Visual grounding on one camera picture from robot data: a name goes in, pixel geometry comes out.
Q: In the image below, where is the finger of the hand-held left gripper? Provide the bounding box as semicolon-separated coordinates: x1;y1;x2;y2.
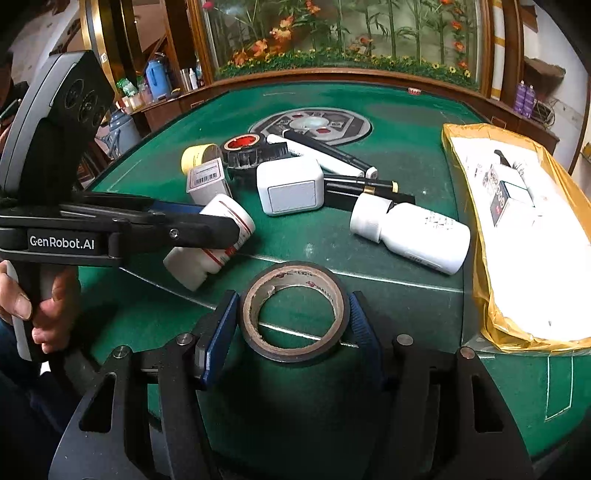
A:
74;191;204;217
108;216;242;267

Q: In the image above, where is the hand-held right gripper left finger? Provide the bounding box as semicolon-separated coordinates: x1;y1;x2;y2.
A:
48;290;241;480

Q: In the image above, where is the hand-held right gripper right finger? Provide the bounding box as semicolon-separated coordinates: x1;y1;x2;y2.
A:
342;291;536;480

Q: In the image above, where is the white bottle with red stripe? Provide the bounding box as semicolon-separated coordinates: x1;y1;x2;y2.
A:
163;193;256;292

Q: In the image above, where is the white small labelled box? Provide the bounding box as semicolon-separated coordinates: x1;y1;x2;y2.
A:
186;157;232;206

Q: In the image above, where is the yellow tape roll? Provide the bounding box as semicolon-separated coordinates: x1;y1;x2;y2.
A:
181;143;222;176

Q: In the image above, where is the black round cooling fan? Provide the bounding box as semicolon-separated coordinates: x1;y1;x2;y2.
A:
222;141;291;183

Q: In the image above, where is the black tape roll brown core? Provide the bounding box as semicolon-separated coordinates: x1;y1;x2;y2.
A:
238;261;351;368

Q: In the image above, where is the black tape roll red label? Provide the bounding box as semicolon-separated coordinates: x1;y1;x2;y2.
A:
223;133;262;158

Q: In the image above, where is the white charger plug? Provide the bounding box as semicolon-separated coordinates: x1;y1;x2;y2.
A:
256;156;325;217

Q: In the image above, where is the large white pill bottle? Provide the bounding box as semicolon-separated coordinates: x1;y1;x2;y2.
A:
349;193;472;276

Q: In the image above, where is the black tube with gold band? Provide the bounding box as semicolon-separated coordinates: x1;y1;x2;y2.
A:
325;189;416;209

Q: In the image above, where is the white marker pen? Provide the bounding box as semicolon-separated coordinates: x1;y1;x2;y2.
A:
267;134;365;178

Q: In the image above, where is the black marker with beige caps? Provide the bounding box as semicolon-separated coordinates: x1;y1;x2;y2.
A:
323;174;400;195

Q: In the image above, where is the black marker with white caps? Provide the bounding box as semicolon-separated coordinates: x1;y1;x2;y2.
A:
283;129;379;180

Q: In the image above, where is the gold-lined storage box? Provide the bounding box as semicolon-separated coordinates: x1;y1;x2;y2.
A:
441;121;591;354

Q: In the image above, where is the person's left hand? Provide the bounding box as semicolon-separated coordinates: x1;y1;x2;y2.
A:
0;261;83;354

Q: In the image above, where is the grey plastic bucket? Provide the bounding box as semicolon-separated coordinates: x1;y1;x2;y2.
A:
104;111;141;148

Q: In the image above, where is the gold framed panel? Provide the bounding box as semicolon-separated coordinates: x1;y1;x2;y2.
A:
79;0;139;88

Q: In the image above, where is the blue thermos jug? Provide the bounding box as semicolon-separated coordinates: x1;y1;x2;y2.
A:
144;53;172;101

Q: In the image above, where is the round table control panel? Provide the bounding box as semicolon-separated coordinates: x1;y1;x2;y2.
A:
248;107;372;147

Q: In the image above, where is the dark patterned small box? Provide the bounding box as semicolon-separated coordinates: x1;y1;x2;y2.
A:
487;166;515;217

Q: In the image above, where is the glass flower display case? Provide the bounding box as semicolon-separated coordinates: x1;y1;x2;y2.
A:
187;0;492;90

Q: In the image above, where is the wooden wall shelf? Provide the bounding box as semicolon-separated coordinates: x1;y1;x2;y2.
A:
524;58;566;93

